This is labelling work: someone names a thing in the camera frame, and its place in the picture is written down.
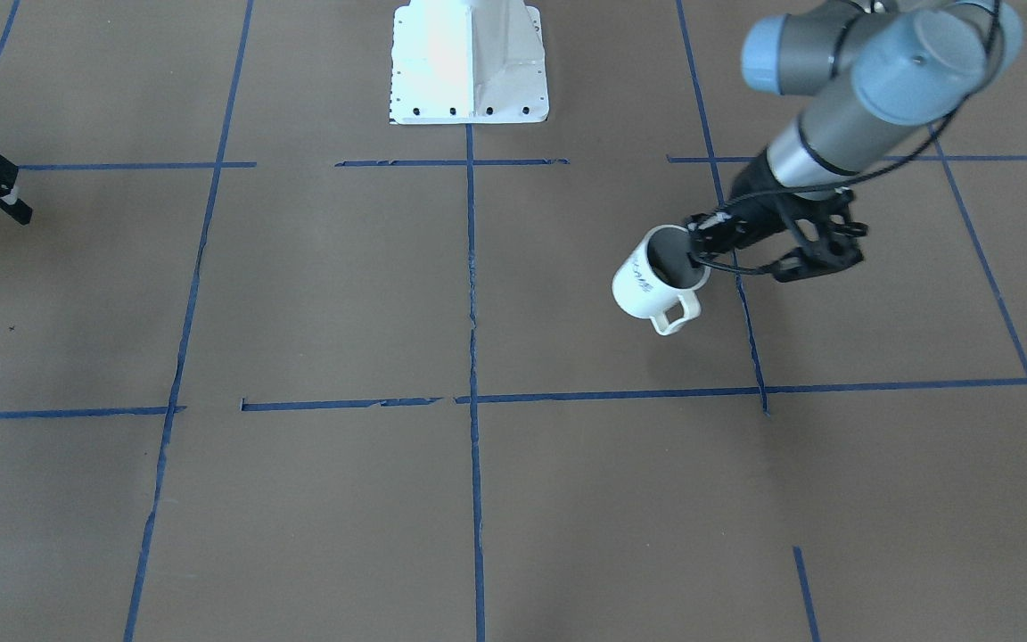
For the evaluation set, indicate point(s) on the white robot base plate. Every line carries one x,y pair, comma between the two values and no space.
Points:
465,62

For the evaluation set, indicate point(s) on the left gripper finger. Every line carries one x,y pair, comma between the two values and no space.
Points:
713,235
834,249

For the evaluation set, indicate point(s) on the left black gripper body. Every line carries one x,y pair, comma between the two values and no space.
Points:
756,217

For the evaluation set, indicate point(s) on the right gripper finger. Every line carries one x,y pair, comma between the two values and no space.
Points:
13,206

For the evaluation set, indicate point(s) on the white ribbed cup with handle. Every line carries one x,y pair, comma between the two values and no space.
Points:
659,281

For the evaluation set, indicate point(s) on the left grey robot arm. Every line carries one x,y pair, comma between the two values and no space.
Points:
874,78

